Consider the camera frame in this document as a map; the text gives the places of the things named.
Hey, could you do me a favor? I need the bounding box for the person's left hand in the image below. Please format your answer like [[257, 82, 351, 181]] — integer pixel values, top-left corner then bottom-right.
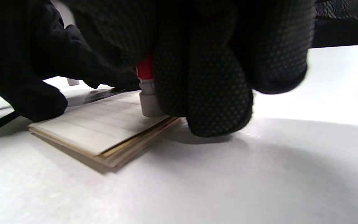
[[0, 0, 141, 122]]

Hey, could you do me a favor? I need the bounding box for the person's right hand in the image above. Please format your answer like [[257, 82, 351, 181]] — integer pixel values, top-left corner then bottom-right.
[[64, 0, 316, 138]]

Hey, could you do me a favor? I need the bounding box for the red flower pattern stamp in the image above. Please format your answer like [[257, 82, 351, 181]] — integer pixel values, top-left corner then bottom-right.
[[135, 54, 170, 118]]

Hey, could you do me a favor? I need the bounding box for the spiral lined notebook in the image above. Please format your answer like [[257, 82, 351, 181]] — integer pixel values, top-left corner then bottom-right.
[[28, 90, 183, 173]]

